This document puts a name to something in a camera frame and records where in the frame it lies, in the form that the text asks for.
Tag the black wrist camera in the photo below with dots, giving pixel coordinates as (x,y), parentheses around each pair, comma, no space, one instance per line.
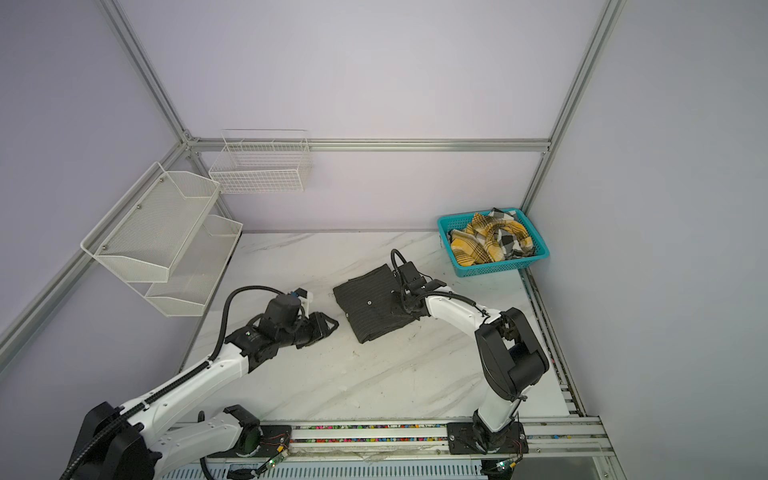
(285,309)
(411,279)

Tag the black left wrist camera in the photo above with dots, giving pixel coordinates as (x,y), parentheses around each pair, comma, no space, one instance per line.
(285,309)

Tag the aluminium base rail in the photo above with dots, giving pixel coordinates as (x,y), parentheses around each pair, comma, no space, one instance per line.
(418,449)

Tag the dark grey pinstriped shirt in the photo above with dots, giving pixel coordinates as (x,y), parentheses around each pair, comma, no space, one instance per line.
(372,304)

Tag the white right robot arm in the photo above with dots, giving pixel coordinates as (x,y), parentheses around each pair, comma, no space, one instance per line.
(511,357)

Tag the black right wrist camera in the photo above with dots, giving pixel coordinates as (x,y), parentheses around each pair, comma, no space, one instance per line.
(411,279)

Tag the white wire wall basket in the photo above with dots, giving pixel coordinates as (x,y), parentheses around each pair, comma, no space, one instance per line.
(254,161)

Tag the yellow plaid shirt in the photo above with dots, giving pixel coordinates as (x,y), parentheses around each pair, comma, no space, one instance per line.
(493,237)

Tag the aluminium frame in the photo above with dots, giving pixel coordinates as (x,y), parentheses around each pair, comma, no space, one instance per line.
(410,110)

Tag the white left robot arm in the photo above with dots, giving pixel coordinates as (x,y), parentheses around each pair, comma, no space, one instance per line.
(140,439)

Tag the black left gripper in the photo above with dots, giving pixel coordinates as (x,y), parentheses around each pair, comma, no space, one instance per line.
(320,328)

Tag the white mesh two-tier shelf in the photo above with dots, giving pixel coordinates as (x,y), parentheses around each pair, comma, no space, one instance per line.
(165,241)

